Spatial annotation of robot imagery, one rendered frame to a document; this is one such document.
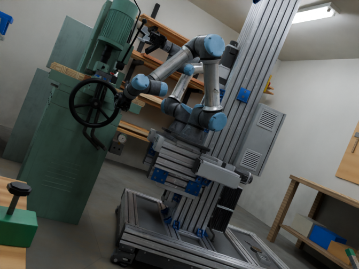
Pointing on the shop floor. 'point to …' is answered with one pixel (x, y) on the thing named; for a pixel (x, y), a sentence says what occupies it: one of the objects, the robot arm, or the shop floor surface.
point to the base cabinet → (62, 164)
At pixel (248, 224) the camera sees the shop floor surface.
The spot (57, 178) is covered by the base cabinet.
